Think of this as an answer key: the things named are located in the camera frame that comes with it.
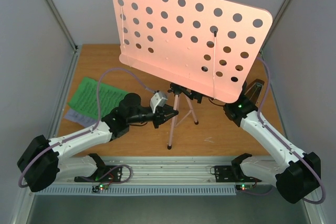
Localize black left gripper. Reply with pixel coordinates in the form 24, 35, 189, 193
128, 103, 179, 128

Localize pink music stand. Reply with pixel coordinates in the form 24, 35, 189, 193
108, 0, 274, 151

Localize brown wooden metronome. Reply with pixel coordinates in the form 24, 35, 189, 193
245, 79, 265, 105

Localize green sheet music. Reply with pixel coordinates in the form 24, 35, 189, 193
67, 77, 129, 120

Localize blue sheet music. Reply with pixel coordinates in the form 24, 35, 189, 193
64, 109, 97, 127

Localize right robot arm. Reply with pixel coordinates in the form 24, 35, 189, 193
223, 94, 326, 205

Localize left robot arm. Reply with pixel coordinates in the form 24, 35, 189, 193
17, 92, 178, 192

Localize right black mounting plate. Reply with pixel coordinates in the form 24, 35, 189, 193
214, 165, 236, 183

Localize black mounting plate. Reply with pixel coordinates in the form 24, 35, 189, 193
74, 166, 122, 183
214, 165, 236, 183

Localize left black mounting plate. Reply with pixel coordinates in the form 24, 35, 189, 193
74, 166, 122, 183

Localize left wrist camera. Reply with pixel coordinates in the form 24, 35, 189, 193
150, 91, 167, 113

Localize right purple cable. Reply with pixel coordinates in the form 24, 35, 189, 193
256, 57, 327, 205

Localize purple cable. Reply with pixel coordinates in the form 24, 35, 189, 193
17, 68, 158, 188
256, 57, 327, 205

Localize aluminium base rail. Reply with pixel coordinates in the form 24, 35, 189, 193
52, 155, 289, 185

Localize grey slotted cable duct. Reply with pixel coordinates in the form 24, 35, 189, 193
36, 185, 236, 196

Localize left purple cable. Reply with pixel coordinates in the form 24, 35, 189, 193
17, 68, 158, 188

